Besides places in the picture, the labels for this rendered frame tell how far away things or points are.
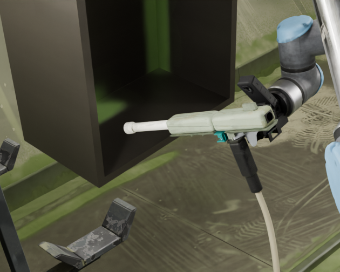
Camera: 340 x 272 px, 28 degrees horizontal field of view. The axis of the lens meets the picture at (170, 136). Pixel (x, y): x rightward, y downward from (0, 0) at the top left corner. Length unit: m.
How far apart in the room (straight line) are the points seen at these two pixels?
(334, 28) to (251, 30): 2.33
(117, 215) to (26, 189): 2.19
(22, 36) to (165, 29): 0.64
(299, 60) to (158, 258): 0.89
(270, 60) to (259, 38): 0.12
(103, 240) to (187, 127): 1.10
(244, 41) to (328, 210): 1.26
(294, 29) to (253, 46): 1.70
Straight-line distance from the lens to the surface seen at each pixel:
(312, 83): 1.78
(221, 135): 1.58
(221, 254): 2.25
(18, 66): 1.96
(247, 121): 1.50
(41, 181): 2.76
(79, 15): 1.63
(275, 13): 3.57
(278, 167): 2.66
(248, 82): 1.62
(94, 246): 0.55
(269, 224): 1.67
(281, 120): 1.71
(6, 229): 0.74
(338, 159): 1.02
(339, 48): 1.10
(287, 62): 1.74
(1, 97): 2.80
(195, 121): 1.61
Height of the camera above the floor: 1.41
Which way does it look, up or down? 27 degrees down
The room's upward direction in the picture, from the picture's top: 12 degrees counter-clockwise
